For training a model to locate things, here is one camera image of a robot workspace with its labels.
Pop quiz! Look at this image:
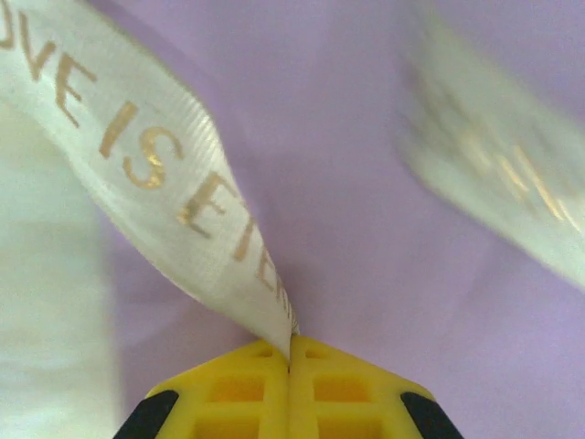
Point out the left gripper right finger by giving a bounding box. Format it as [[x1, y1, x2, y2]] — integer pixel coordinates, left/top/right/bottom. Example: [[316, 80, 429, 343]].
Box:
[[290, 336, 465, 439]]

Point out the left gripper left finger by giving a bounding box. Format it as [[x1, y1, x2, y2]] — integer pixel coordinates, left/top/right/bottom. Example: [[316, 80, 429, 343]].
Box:
[[113, 337, 293, 439]]

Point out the cream printed ribbon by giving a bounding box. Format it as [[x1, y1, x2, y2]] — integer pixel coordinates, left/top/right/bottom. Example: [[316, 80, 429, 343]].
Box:
[[0, 0, 585, 358]]

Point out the purple and pink wrapping paper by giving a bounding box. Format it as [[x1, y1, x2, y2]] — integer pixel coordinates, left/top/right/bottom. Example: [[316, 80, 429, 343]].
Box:
[[86, 0, 585, 439]]

